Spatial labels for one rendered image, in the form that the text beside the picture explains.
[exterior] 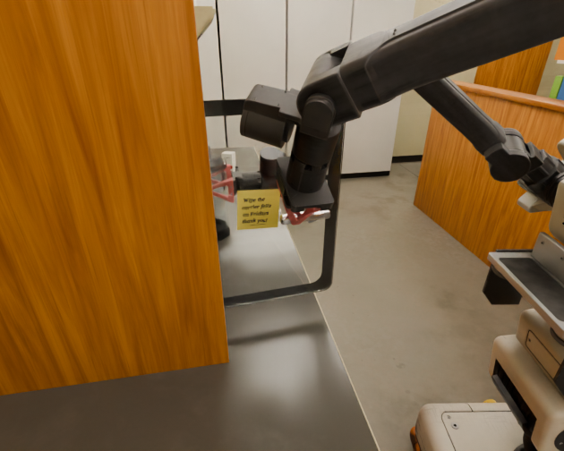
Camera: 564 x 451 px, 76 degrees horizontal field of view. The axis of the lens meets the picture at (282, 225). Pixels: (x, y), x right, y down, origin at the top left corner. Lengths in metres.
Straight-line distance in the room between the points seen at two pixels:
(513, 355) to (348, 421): 0.53
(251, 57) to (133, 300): 3.24
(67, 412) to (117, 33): 0.57
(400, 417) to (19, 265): 1.59
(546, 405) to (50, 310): 0.96
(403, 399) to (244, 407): 1.32
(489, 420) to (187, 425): 1.18
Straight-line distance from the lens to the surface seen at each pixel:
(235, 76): 3.69
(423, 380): 2.00
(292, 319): 0.79
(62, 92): 0.51
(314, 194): 0.53
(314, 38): 3.80
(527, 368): 1.05
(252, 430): 0.64
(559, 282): 0.91
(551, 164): 0.99
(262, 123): 0.47
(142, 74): 0.48
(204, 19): 0.56
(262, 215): 0.65
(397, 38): 0.39
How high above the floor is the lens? 1.48
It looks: 28 degrees down
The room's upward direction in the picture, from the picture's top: straight up
